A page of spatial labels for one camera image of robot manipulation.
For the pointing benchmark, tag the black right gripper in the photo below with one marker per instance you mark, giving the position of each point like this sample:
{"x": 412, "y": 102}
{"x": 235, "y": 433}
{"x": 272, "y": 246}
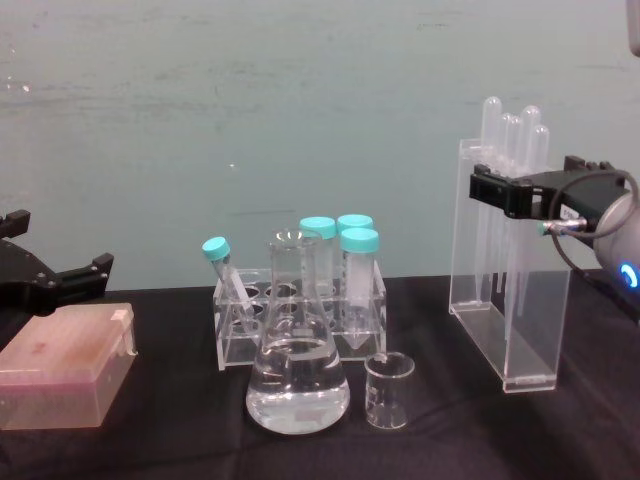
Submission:
{"x": 575, "y": 195}

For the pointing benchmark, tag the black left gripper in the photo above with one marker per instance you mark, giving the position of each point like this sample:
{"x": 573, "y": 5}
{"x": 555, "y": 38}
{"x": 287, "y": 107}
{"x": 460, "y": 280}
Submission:
{"x": 22, "y": 280}

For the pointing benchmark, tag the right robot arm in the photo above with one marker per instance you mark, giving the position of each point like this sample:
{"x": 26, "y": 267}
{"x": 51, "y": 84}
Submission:
{"x": 617, "y": 235}

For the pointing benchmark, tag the pink translucent pipette tip box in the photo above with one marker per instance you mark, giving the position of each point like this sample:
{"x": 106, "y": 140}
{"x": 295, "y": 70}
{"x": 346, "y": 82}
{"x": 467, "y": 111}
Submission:
{"x": 60, "y": 360}

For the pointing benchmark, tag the tilted teal-capped centrifuge tube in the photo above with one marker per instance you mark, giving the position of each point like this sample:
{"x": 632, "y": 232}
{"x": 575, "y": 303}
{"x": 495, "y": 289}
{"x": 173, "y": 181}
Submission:
{"x": 217, "y": 248}

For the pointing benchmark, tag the clear acrylic pipette stand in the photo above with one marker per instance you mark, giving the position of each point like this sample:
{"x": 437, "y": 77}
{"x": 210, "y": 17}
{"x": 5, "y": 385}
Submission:
{"x": 530, "y": 360}

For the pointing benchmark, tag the clear acrylic tube rack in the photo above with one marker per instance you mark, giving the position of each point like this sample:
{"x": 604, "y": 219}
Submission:
{"x": 227, "y": 345}

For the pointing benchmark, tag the black table cloth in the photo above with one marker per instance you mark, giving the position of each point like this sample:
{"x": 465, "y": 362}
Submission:
{"x": 175, "y": 450}

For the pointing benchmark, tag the small glass beaker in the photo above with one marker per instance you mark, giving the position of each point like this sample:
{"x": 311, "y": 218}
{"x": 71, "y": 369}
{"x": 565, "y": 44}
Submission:
{"x": 389, "y": 395}

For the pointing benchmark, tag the glass conical flask with water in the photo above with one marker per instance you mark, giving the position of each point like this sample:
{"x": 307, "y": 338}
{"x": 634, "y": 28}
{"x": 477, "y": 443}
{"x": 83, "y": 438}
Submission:
{"x": 297, "y": 390}

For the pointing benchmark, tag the pale wall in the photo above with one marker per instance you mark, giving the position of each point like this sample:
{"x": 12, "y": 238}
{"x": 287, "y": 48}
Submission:
{"x": 250, "y": 100}

